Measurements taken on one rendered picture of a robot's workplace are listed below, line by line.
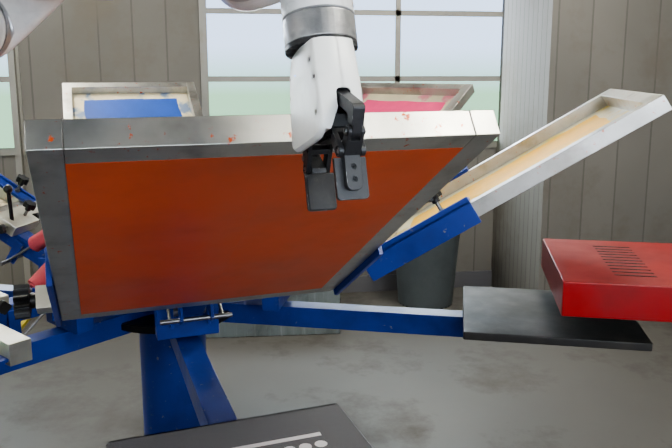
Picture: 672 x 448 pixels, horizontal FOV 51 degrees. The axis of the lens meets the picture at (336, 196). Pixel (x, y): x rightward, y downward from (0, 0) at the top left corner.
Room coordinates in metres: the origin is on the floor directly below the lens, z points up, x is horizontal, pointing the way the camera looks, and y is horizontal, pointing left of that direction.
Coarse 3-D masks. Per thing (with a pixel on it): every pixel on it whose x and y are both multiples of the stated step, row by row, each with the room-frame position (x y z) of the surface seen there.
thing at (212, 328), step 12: (264, 300) 1.95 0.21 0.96; (276, 300) 1.94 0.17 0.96; (156, 312) 1.72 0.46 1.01; (216, 312) 1.77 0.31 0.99; (72, 324) 1.77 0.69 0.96; (84, 324) 1.77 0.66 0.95; (156, 324) 1.72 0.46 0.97; (168, 324) 1.72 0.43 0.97; (192, 324) 1.75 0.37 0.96; (204, 324) 1.76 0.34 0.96; (216, 324) 1.77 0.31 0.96; (156, 336) 1.73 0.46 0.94; (168, 336) 1.72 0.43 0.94; (180, 336) 1.73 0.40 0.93
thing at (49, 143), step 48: (48, 144) 0.75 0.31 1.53; (96, 144) 0.77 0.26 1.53; (144, 144) 0.79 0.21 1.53; (192, 144) 0.80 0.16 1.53; (240, 144) 0.82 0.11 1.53; (288, 144) 0.85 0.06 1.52; (384, 144) 0.90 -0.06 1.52; (432, 144) 0.93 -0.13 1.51; (480, 144) 0.96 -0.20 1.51; (48, 192) 0.84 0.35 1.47; (432, 192) 1.10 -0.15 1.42; (48, 240) 0.98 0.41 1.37; (384, 240) 1.28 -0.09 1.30
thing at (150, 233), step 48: (96, 192) 0.87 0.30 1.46; (144, 192) 0.89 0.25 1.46; (192, 192) 0.92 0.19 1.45; (240, 192) 0.95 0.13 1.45; (96, 240) 1.01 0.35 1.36; (144, 240) 1.05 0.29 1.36; (192, 240) 1.09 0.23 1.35; (96, 288) 1.22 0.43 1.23; (144, 288) 1.27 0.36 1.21; (192, 288) 1.33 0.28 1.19
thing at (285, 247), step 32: (288, 160) 0.89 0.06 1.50; (384, 160) 0.95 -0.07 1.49; (416, 160) 0.97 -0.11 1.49; (448, 160) 0.99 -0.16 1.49; (288, 192) 0.98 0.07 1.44; (384, 192) 1.06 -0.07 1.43; (416, 192) 1.08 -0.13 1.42; (256, 224) 1.08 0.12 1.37; (288, 224) 1.11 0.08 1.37; (320, 224) 1.13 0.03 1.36; (352, 224) 1.17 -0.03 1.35; (384, 224) 1.20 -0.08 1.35; (256, 256) 1.23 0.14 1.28; (288, 256) 1.26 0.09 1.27; (320, 256) 1.30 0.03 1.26; (352, 256) 1.34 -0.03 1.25; (224, 288) 1.38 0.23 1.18; (256, 288) 1.42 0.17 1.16; (288, 288) 1.47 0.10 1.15
